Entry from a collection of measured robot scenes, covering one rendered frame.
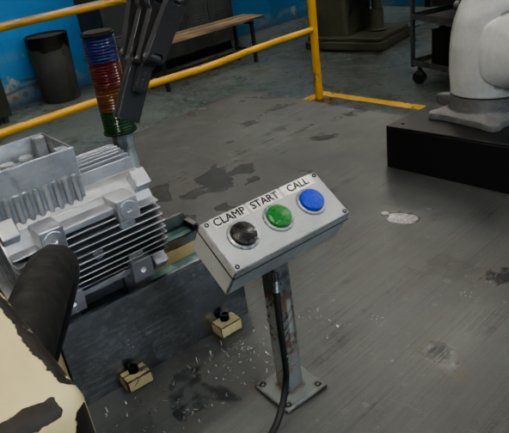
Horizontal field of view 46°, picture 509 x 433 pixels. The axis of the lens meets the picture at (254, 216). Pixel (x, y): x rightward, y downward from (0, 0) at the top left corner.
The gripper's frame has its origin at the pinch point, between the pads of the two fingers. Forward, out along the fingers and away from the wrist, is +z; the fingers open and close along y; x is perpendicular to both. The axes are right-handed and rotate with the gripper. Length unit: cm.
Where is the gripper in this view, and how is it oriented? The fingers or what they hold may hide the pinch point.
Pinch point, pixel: (132, 92)
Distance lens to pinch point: 78.0
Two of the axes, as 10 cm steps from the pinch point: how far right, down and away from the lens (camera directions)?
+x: 7.5, 1.2, 6.5
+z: -2.7, 9.5, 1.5
